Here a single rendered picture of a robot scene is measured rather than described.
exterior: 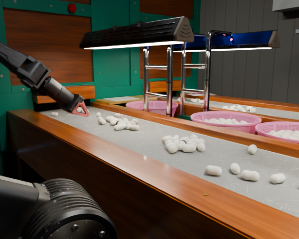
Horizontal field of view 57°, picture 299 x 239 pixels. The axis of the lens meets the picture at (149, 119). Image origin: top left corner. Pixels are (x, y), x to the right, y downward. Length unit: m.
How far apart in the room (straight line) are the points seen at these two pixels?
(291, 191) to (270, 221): 0.17
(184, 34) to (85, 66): 0.80
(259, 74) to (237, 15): 0.85
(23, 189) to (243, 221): 0.31
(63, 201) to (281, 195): 0.38
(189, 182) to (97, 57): 1.15
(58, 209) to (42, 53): 1.12
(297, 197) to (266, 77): 3.11
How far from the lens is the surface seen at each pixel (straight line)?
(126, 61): 1.68
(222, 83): 4.09
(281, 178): 0.62
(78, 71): 1.53
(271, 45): 1.29
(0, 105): 1.40
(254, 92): 3.75
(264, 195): 0.57
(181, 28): 0.85
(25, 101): 1.43
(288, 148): 0.81
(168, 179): 0.53
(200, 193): 0.49
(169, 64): 1.12
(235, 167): 0.64
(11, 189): 0.42
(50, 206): 0.41
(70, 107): 0.99
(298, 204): 0.56
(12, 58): 0.98
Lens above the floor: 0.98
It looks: 12 degrees down
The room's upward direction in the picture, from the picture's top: straight up
